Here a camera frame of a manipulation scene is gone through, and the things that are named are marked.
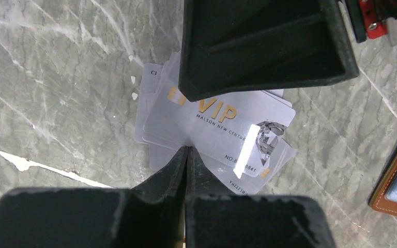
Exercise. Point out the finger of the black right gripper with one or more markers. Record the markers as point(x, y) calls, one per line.
point(231, 46)

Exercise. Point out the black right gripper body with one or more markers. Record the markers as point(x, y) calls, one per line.
point(373, 19)

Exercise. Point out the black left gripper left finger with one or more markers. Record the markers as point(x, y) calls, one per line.
point(147, 215)

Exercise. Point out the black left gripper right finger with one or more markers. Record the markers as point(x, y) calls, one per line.
point(217, 219)

